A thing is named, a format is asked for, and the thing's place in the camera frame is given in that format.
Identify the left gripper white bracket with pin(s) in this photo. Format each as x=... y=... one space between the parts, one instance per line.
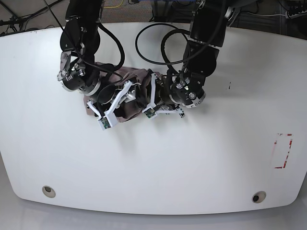
x=157 y=105

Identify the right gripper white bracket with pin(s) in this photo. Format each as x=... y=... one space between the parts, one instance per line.
x=115 y=103

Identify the mauve brown T-shirt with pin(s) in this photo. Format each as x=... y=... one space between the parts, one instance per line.
x=124 y=74

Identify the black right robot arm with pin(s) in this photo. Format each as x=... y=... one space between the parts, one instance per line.
x=79 y=42

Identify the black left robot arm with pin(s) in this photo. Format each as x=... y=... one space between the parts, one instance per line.
x=182 y=85

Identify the red tape rectangle marking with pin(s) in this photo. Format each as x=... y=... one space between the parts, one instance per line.
x=281 y=150

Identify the white power strip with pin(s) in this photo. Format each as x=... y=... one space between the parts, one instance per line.
x=296 y=9

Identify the left table cable grommet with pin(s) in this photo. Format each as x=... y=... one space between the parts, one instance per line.
x=48 y=191

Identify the table cable grommet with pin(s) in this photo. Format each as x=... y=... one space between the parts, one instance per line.
x=48 y=191
x=259 y=197

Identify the right table cable grommet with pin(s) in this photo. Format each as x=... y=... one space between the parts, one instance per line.
x=259 y=197

